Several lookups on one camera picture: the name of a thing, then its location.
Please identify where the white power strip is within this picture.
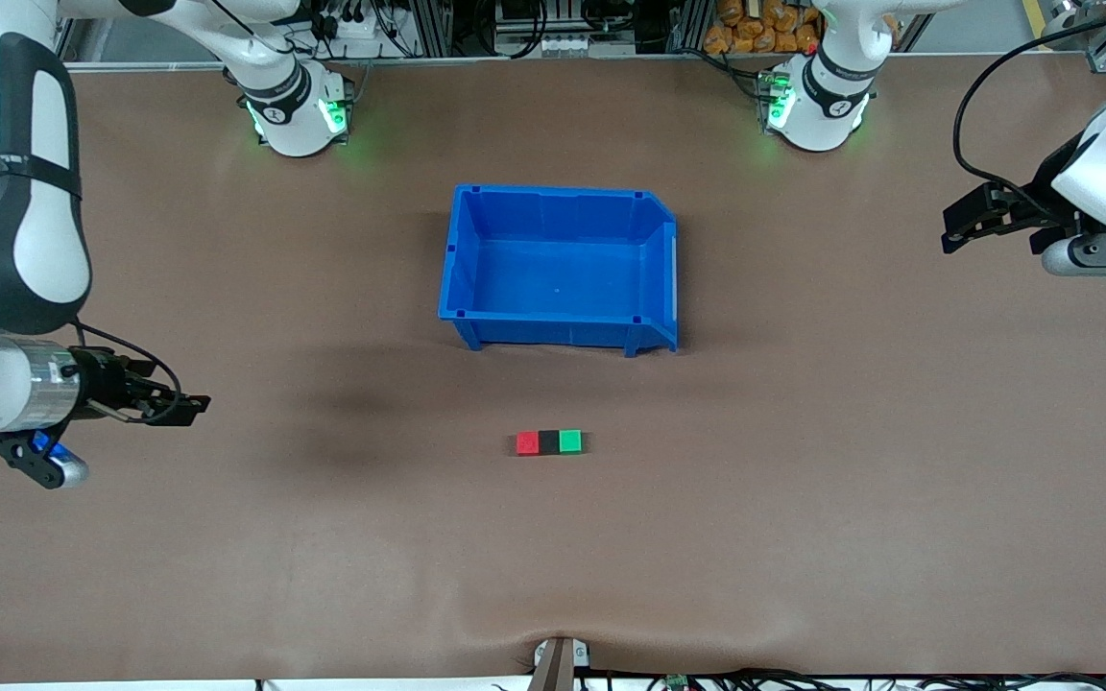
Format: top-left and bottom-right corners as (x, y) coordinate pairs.
(308, 8), (391, 44)

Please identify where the white connector block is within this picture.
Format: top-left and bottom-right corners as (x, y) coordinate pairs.
(536, 35), (613, 56)

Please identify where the metal table edge clamp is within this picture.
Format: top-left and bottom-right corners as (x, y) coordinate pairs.
(532, 635), (592, 691)

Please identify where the orange toy bread pile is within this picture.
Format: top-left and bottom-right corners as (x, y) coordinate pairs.
(704, 0), (823, 56)

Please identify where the black electronics rack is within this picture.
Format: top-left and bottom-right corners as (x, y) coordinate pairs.
(452, 0), (674, 57)

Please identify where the aluminium frame profile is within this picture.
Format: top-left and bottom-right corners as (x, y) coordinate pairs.
(1041, 0), (1106, 78)

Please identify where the blue plastic storage bin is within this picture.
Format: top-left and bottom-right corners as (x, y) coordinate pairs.
(437, 183), (681, 358)

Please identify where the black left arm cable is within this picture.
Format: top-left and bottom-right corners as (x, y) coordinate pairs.
(953, 8), (1106, 193)

